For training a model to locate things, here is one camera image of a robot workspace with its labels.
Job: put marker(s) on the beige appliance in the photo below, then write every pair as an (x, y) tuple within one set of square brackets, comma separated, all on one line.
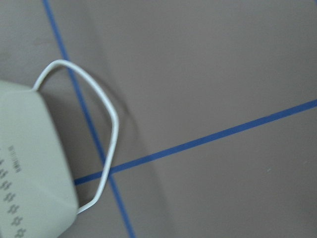
[(37, 194)]

